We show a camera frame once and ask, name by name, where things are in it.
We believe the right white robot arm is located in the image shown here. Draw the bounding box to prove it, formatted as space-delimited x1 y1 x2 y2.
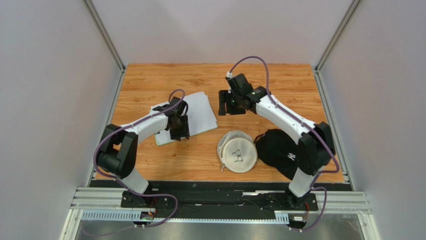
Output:
218 72 336 209

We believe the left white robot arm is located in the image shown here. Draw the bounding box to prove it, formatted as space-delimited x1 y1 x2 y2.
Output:
93 97 190 206

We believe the white mesh round pouch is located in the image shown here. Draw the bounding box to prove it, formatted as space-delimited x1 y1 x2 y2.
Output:
217 130 258 173

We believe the black baseball cap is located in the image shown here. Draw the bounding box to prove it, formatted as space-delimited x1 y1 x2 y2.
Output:
254 128 302 181

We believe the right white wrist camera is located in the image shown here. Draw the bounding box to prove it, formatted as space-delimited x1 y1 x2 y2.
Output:
225 71 233 81

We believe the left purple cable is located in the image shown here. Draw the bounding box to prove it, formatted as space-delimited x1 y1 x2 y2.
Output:
92 88 187 229

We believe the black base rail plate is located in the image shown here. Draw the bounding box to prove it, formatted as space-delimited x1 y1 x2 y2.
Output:
89 179 354 222

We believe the left aluminium frame post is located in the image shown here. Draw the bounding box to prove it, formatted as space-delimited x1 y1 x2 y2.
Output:
82 0 126 72

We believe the aluminium frame post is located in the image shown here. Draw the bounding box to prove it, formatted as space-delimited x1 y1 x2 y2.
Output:
314 0 363 73
82 0 126 72

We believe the right aluminium frame post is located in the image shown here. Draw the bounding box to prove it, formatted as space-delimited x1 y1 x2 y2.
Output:
314 0 363 73

